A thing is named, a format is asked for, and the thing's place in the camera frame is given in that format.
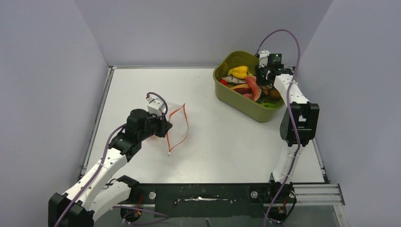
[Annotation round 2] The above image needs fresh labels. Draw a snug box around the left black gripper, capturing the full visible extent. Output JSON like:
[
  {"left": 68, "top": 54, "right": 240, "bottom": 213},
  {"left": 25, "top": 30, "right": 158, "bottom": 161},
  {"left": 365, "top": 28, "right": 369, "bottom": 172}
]
[{"left": 139, "top": 111, "right": 173, "bottom": 141}]

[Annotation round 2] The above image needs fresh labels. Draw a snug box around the clear zip bag orange zipper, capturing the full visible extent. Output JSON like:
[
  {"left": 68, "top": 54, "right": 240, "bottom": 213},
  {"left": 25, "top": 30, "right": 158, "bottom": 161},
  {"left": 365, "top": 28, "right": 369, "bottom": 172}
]
[{"left": 166, "top": 102, "right": 189, "bottom": 156}]

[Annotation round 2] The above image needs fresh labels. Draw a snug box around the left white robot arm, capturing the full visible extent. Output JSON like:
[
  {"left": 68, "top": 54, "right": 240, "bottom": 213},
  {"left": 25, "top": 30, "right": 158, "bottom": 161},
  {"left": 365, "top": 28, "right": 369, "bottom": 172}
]
[{"left": 48, "top": 109, "right": 173, "bottom": 227}]

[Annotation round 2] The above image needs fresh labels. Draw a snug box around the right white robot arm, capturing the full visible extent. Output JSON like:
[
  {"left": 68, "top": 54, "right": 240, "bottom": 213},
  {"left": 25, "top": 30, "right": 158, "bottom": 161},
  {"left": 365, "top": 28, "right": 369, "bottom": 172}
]
[{"left": 255, "top": 51, "right": 320, "bottom": 184}]

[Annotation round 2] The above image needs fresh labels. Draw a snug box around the green toy food piece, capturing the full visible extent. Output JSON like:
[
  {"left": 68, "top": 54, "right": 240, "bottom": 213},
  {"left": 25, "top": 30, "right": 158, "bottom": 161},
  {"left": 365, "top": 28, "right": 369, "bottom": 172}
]
[{"left": 260, "top": 103, "right": 280, "bottom": 109}]

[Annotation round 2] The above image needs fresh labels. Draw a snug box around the watermelon slice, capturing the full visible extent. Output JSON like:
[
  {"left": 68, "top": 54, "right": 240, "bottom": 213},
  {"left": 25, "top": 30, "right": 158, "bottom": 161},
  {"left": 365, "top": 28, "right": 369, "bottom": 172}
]
[{"left": 245, "top": 76, "right": 262, "bottom": 101}]

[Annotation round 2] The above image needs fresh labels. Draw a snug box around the brown kiwi fruit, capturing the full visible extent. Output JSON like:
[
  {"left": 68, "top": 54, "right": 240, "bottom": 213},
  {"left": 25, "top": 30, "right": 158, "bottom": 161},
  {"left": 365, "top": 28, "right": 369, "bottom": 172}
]
[{"left": 268, "top": 89, "right": 281, "bottom": 100}]

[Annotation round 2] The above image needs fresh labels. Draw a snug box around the yellow bell pepper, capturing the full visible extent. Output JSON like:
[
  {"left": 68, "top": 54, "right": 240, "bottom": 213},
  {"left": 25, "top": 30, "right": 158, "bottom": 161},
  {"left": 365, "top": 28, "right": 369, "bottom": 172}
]
[{"left": 227, "top": 66, "right": 249, "bottom": 79}]

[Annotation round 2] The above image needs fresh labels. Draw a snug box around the olive green plastic bin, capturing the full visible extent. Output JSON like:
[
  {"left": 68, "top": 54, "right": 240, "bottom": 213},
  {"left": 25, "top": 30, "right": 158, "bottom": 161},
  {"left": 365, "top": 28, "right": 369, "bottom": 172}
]
[{"left": 213, "top": 51, "right": 285, "bottom": 123}]

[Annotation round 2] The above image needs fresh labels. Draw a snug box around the red chili pepper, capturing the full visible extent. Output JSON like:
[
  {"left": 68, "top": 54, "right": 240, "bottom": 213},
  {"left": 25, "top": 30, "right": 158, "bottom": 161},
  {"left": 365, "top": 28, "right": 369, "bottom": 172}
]
[{"left": 219, "top": 79, "right": 229, "bottom": 87}]

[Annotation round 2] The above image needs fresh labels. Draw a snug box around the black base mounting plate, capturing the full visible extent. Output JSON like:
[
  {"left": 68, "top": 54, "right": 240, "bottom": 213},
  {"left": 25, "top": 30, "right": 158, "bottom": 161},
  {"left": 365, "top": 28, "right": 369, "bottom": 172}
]
[{"left": 122, "top": 181, "right": 297, "bottom": 222}]

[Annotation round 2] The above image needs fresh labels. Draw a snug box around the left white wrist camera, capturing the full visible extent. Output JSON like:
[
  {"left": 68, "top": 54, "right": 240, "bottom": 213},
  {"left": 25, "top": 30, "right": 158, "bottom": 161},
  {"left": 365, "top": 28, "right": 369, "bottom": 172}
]
[{"left": 146, "top": 96, "right": 166, "bottom": 116}]

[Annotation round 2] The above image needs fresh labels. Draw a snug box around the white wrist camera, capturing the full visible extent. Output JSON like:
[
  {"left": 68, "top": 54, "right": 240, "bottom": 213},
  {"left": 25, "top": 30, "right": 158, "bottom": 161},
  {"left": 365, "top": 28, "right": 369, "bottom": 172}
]
[
  {"left": 258, "top": 50, "right": 270, "bottom": 68},
  {"left": 146, "top": 96, "right": 166, "bottom": 116}
]

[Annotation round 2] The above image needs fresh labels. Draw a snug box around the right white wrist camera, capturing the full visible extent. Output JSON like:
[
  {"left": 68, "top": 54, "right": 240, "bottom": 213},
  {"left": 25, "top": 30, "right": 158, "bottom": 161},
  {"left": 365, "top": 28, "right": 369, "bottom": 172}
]
[{"left": 258, "top": 50, "right": 270, "bottom": 68}]

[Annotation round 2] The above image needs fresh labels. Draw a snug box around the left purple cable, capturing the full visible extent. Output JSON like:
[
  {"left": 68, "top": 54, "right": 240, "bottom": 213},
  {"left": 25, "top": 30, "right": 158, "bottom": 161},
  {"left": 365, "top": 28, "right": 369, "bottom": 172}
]
[{"left": 53, "top": 92, "right": 169, "bottom": 227}]

